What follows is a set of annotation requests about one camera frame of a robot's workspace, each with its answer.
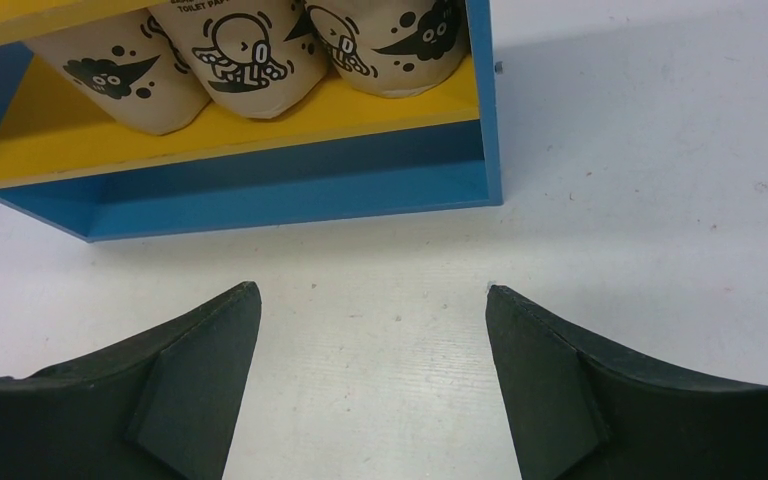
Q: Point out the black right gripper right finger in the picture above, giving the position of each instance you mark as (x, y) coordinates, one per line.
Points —
(581, 406)

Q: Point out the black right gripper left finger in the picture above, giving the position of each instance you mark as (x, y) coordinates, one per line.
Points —
(162, 404)

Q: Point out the blue pink yellow shelf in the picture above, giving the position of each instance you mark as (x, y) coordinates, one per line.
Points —
(343, 155)

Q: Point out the brown cartoon paper roll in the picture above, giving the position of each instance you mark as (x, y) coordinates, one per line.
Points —
(391, 48)

